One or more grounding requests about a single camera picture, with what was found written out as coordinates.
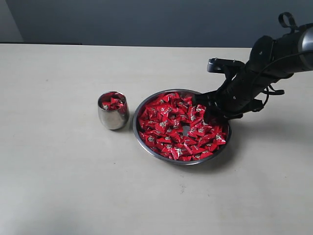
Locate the red candy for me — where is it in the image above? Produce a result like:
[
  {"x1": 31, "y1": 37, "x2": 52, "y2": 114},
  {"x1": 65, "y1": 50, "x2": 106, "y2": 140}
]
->
[
  {"x1": 214, "y1": 134, "x2": 226, "y2": 145},
  {"x1": 101, "y1": 101, "x2": 114, "y2": 111},
  {"x1": 162, "y1": 93, "x2": 180, "y2": 102},
  {"x1": 110, "y1": 97, "x2": 124, "y2": 110},
  {"x1": 170, "y1": 147, "x2": 189, "y2": 160},
  {"x1": 146, "y1": 107, "x2": 159, "y2": 119}
]

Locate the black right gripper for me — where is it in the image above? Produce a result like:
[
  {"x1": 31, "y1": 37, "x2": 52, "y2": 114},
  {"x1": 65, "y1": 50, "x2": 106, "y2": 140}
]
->
[{"x1": 192, "y1": 62, "x2": 285, "y2": 124}]

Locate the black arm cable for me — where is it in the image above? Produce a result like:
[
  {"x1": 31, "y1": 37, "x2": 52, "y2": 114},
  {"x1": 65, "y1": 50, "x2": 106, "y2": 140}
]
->
[{"x1": 254, "y1": 12, "x2": 313, "y2": 108}]

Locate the stainless steel plate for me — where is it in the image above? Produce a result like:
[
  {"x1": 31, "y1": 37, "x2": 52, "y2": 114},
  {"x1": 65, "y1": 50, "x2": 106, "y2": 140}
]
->
[{"x1": 133, "y1": 89, "x2": 232, "y2": 165}]

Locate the stainless steel cup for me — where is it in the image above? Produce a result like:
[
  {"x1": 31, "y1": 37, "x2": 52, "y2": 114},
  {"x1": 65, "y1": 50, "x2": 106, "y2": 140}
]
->
[{"x1": 97, "y1": 91, "x2": 130, "y2": 130}]

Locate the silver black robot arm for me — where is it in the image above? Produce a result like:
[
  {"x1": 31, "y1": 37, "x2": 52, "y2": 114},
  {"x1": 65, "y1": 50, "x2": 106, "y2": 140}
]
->
[{"x1": 193, "y1": 23, "x2": 313, "y2": 123}]

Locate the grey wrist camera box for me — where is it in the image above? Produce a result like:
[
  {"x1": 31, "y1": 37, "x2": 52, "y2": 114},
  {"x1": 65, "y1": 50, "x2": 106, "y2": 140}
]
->
[{"x1": 207, "y1": 58, "x2": 245, "y2": 73}]

